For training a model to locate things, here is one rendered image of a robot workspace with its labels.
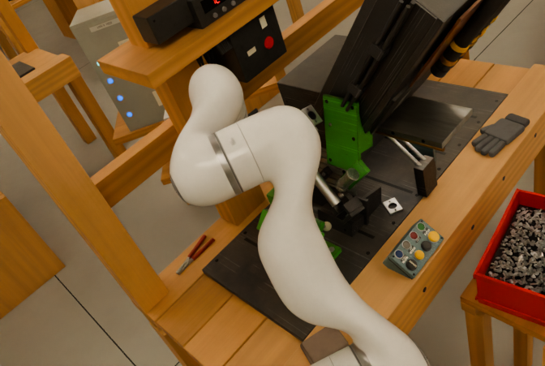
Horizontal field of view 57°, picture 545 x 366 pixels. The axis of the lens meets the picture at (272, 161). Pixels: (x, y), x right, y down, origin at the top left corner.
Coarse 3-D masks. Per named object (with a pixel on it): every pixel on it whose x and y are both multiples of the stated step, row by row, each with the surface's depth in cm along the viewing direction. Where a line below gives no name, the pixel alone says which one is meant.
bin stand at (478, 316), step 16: (464, 304) 133; (480, 304) 128; (480, 320) 133; (512, 320) 123; (480, 336) 138; (528, 336) 174; (544, 336) 118; (480, 352) 144; (528, 352) 180; (544, 352) 122
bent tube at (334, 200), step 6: (306, 108) 135; (312, 108) 136; (312, 114) 137; (318, 114) 136; (312, 120) 134; (318, 120) 135; (318, 174) 143; (318, 180) 143; (324, 180) 144; (318, 186) 143; (324, 186) 142; (324, 192) 142; (330, 192) 142; (330, 198) 142; (336, 198) 142; (330, 204) 143; (336, 204) 144
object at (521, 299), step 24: (528, 192) 136; (504, 216) 132; (528, 216) 135; (504, 240) 132; (528, 240) 128; (480, 264) 123; (504, 264) 126; (528, 264) 124; (480, 288) 125; (504, 288) 118; (528, 288) 120; (528, 312) 120
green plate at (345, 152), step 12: (324, 96) 136; (324, 108) 138; (336, 108) 134; (324, 120) 139; (336, 120) 136; (348, 120) 133; (360, 120) 134; (336, 132) 138; (348, 132) 135; (360, 132) 135; (336, 144) 140; (348, 144) 137; (360, 144) 135; (372, 144) 141; (336, 156) 142; (348, 156) 138; (360, 156) 136; (348, 168) 140
